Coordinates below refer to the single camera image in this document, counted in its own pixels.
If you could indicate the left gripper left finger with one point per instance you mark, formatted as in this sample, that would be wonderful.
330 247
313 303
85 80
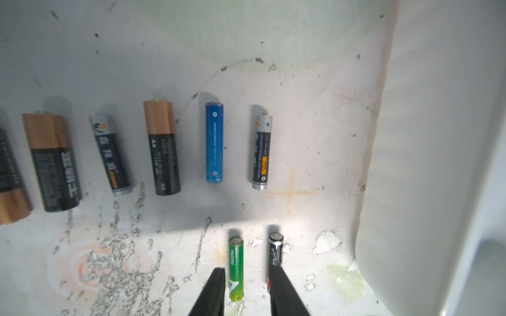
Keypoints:
211 301

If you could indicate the green battery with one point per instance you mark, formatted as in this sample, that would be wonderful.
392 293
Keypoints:
236 269

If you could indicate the black Duracell battery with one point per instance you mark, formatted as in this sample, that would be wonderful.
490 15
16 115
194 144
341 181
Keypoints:
54 161

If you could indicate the small black battery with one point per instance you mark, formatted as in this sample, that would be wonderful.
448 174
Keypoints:
275 258

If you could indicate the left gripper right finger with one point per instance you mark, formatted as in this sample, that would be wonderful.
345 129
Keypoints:
284 299

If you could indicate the black copper battery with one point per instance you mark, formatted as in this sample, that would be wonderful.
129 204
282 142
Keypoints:
161 136

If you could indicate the small blue battery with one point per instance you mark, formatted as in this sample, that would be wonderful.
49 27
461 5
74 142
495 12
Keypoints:
214 142

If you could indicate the dark grey battery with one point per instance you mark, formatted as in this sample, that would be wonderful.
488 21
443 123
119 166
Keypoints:
110 150

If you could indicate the white plastic storage box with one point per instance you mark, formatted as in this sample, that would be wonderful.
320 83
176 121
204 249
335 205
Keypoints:
431 239

